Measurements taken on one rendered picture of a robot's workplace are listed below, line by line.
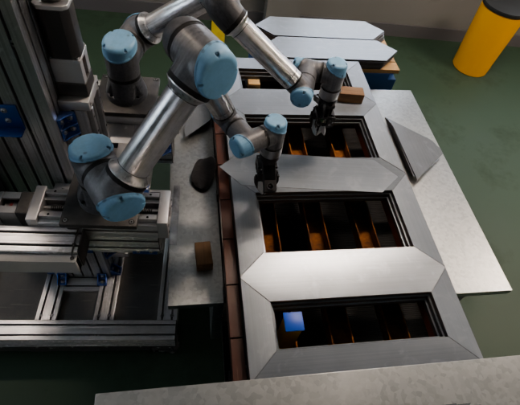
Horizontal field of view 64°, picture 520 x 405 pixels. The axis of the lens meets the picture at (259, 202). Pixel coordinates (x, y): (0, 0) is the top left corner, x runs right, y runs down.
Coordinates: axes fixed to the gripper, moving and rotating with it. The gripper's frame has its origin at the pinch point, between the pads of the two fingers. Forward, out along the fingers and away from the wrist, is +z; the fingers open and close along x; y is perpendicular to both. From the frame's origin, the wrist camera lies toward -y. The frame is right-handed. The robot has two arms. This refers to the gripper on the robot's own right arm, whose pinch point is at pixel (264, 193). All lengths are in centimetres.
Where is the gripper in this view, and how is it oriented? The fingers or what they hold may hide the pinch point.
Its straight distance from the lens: 159.4
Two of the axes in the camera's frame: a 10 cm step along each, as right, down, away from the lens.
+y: -1.1, -8.0, 5.9
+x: -9.9, 0.2, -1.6
